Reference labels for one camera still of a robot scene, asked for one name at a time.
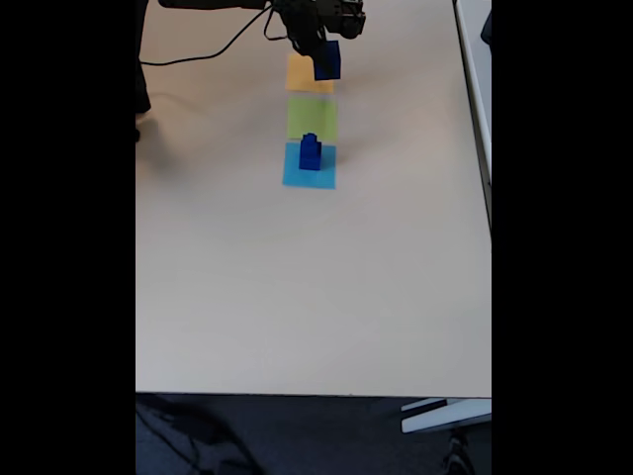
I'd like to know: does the large blue cube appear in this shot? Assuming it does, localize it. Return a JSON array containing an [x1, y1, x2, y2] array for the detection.
[[314, 40, 343, 82]]

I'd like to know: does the medium blue cube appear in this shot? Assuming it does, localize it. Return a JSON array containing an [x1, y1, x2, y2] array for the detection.
[[298, 142, 323, 172]]

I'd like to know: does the orange paper square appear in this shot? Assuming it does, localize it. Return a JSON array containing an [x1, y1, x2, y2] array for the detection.
[[285, 52, 337, 95]]

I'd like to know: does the green paper square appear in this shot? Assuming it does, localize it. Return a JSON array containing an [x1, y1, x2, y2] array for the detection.
[[286, 95, 339, 142]]

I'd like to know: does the light blue paper square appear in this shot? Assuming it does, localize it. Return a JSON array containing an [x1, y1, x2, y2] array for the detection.
[[281, 142, 338, 191]]

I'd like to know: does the white neighbouring desk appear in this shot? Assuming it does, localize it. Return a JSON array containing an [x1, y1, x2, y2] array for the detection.
[[453, 0, 493, 241]]

